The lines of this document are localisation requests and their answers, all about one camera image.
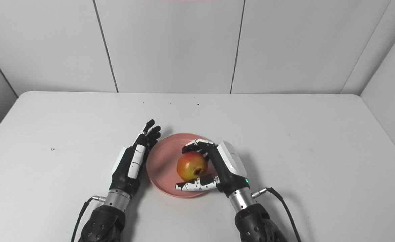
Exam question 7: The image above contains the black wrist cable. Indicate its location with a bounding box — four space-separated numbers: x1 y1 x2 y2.
70 196 106 242
251 187 302 242

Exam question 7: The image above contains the pink round plate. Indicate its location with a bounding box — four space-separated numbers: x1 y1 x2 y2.
146 133 218 198

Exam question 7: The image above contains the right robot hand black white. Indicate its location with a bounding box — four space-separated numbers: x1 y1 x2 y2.
175 138 250 198

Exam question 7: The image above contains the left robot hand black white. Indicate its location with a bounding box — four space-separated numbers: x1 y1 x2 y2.
109 119 162 197

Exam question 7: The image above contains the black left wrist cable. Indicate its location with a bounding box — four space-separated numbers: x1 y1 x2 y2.
70 196 106 242

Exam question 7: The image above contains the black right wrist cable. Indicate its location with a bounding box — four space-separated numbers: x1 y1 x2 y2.
251 187 302 242

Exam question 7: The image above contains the red yellow pomegranate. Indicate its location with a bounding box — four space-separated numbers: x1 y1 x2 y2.
176 151 209 182

